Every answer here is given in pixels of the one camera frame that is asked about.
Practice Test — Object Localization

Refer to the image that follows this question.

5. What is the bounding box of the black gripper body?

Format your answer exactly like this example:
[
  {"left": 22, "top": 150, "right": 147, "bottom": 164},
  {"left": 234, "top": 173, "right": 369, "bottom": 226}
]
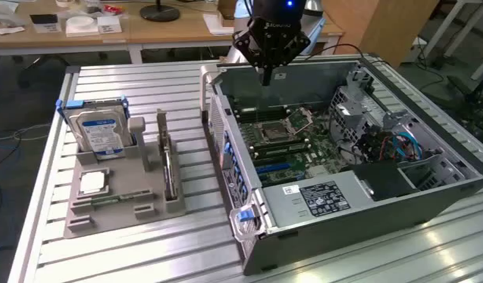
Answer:
[{"left": 249, "top": 0, "right": 309, "bottom": 54}]

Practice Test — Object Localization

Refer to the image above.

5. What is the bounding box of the green graphics card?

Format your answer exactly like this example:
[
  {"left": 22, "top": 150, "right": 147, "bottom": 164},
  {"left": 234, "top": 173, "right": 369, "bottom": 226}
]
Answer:
[{"left": 155, "top": 108, "right": 181, "bottom": 204}]

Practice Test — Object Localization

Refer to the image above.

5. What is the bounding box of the white paper stack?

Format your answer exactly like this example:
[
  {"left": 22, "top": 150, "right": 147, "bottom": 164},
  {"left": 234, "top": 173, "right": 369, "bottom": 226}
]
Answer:
[{"left": 203, "top": 13, "right": 237, "bottom": 36}]

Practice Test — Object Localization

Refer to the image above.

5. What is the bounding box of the black RAM slot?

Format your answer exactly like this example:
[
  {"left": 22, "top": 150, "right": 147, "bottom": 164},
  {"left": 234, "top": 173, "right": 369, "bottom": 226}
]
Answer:
[
  {"left": 234, "top": 106, "right": 286, "bottom": 116},
  {"left": 237, "top": 113, "right": 287, "bottom": 124}
]

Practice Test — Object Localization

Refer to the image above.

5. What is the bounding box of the silver disk bay cage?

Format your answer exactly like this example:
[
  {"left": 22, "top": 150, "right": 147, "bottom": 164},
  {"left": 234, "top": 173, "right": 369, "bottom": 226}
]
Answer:
[{"left": 327, "top": 85, "right": 385, "bottom": 142}]

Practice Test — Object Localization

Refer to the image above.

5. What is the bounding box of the metal socket cover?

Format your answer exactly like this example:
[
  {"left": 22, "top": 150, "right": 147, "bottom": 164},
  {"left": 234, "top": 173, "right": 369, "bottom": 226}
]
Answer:
[{"left": 283, "top": 107, "right": 315, "bottom": 133}]

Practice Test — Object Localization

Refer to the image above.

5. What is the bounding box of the black lamp base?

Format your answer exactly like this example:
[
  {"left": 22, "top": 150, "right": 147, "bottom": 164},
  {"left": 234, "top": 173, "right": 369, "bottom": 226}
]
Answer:
[{"left": 139, "top": 0, "right": 182, "bottom": 23}]

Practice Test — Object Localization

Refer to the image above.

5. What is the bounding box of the CPU socket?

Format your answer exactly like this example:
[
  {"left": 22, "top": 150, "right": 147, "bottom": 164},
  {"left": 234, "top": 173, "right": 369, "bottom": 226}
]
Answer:
[{"left": 259, "top": 120, "right": 289, "bottom": 144}]

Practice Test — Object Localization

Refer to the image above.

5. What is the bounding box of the green motherboard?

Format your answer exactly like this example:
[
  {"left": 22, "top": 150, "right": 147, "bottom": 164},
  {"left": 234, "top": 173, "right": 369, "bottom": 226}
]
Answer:
[{"left": 230, "top": 94, "right": 359, "bottom": 188}]

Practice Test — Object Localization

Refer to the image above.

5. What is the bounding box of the green RAM stick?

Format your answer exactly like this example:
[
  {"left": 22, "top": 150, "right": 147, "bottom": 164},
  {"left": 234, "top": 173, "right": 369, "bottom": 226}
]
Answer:
[
  {"left": 253, "top": 143, "right": 309, "bottom": 157},
  {"left": 90, "top": 191, "right": 153, "bottom": 206}
]

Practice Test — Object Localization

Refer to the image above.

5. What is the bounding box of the white printed box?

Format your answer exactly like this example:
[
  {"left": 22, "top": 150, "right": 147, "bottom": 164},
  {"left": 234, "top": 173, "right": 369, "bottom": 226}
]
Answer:
[{"left": 97, "top": 15, "right": 123, "bottom": 35}]

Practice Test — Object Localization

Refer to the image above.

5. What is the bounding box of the black expansion slot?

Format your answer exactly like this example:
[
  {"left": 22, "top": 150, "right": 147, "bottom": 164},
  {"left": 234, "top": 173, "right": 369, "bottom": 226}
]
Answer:
[{"left": 253, "top": 156, "right": 289, "bottom": 167}]

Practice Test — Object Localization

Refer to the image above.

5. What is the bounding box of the blue expansion slot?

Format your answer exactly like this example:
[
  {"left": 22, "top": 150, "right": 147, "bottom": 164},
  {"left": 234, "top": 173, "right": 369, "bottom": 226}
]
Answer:
[{"left": 257, "top": 163, "right": 291, "bottom": 175}]

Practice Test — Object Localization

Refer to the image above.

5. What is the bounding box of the hard disk with blue label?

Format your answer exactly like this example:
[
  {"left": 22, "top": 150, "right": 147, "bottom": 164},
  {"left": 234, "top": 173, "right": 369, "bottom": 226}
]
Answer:
[{"left": 67, "top": 101, "right": 129, "bottom": 162}]

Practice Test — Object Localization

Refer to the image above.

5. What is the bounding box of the blue disk caddy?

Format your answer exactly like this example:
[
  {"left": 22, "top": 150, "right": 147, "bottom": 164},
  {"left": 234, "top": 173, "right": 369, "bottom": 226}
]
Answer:
[{"left": 55, "top": 94, "right": 131, "bottom": 148}]

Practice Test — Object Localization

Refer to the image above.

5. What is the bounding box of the black and white box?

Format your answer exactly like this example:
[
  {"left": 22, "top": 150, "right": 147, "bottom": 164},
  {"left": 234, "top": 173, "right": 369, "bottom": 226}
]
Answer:
[{"left": 29, "top": 14, "right": 63, "bottom": 34}]

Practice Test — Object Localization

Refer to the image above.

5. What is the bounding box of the grey power supply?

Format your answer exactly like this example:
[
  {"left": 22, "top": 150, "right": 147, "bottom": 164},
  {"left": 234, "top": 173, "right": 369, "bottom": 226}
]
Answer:
[{"left": 261, "top": 170, "right": 375, "bottom": 229}]

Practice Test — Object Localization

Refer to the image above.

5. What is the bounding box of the grey parts rack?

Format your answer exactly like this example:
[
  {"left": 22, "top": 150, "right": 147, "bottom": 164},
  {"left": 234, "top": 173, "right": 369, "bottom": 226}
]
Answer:
[{"left": 63, "top": 116, "right": 187, "bottom": 239}]

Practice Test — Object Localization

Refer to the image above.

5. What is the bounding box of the wooden desk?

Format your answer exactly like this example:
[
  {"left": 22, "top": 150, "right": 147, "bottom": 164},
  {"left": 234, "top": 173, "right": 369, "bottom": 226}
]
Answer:
[{"left": 0, "top": 0, "right": 345, "bottom": 57}]

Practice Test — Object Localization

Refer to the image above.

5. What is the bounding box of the silver CPU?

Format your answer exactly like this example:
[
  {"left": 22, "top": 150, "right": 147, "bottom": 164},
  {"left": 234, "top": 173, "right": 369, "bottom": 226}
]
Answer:
[{"left": 78, "top": 172, "right": 109, "bottom": 195}]

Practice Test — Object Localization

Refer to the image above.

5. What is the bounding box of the dark grey PC case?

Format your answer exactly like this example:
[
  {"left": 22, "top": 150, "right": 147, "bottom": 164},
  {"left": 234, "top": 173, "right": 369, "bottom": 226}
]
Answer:
[{"left": 201, "top": 52, "right": 483, "bottom": 277}]

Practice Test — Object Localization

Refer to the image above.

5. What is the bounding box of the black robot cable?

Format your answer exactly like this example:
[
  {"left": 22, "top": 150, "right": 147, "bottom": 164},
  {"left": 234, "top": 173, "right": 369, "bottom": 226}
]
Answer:
[{"left": 235, "top": 0, "right": 254, "bottom": 18}]

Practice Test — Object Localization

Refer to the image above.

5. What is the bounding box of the black power cable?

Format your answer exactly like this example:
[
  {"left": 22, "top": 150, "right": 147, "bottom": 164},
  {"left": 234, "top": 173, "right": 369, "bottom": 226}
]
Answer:
[{"left": 309, "top": 43, "right": 389, "bottom": 65}]

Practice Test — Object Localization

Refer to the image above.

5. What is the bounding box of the red wire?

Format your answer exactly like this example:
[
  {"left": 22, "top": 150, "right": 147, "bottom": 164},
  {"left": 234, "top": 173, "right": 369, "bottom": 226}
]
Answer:
[{"left": 378, "top": 134, "right": 397, "bottom": 162}]

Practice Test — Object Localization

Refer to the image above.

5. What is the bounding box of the white box with ring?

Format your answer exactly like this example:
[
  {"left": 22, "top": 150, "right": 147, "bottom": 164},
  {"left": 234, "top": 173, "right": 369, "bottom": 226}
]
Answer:
[{"left": 65, "top": 16, "right": 101, "bottom": 38}]

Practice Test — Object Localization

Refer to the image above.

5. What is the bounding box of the blue wire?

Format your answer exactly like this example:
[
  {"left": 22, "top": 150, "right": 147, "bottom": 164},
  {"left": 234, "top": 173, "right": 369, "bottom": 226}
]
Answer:
[{"left": 397, "top": 131, "right": 425, "bottom": 160}]

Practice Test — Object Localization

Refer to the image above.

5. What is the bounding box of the white table frame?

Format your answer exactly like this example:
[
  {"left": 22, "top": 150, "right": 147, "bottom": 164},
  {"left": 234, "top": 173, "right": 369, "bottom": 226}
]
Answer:
[{"left": 422, "top": 0, "right": 483, "bottom": 81}]

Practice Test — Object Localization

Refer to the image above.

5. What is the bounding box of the silver drive bracket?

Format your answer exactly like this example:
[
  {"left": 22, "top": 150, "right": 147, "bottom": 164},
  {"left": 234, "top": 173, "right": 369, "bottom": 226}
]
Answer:
[{"left": 397, "top": 149, "right": 469, "bottom": 190}]

